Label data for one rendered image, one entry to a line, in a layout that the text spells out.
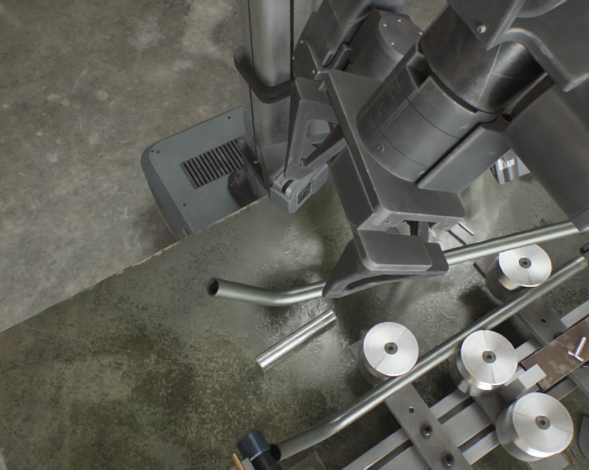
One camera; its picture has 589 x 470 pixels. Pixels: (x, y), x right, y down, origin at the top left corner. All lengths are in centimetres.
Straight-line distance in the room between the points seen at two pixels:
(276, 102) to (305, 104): 71
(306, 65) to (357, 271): 35
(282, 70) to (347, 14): 47
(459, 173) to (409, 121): 5
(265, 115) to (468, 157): 81
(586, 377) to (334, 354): 24
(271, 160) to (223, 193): 92
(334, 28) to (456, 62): 32
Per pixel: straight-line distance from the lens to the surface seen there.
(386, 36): 54
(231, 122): 160
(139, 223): 177
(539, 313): 65
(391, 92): 32
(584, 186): 28
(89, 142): 198
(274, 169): 54
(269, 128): 113
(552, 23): 27
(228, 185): 146
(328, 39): 61
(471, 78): 29
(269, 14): 96
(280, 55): 103
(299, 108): 38
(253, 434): 45
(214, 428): 62
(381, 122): 32
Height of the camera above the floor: 148
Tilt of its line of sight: 62 degrees down
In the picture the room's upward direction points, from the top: 2 degrees clockwise
